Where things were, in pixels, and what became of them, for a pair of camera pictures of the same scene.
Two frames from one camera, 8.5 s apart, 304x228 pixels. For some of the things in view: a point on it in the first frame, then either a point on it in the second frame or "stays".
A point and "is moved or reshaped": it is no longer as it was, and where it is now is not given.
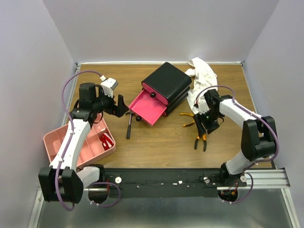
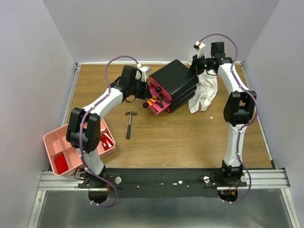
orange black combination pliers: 204,137 -> 150,101
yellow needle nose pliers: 189,114 -> 160,99
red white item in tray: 107,141 stays
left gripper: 114,109 -> 146,93
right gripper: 202,126 -> 194,63
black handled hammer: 129,126 stays
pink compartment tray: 99,143 stays
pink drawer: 150,109 -> 158,102
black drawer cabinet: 168,85 is moved or reshaped
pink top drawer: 154,93 -> 160,88
